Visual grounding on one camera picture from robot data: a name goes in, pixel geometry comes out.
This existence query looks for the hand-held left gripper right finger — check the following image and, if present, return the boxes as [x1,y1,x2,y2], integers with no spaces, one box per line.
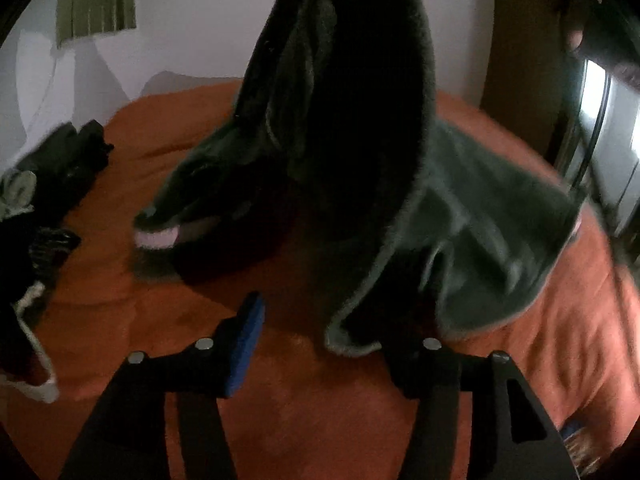
[385,337,583,480]

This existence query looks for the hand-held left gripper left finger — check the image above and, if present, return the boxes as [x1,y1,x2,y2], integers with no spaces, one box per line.
[60,291,267,480]

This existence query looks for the green fleece pajama shirt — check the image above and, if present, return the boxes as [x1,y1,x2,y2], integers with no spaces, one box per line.
[132,0,583,356]

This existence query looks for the orange blanket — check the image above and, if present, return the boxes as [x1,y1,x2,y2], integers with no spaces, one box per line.
[0,80,640,480]

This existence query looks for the brown wooden wardrobe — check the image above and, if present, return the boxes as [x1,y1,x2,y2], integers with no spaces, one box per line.
[480,0,568,166]

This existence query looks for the floral printed cloth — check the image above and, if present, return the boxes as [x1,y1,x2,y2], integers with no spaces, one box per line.
[559,419,603,468]

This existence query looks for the white cloth strap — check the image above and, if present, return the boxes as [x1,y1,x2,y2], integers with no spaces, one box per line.
[10,280,61,406]

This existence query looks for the wall vent window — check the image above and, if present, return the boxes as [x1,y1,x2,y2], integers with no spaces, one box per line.
[55,0,138,50]

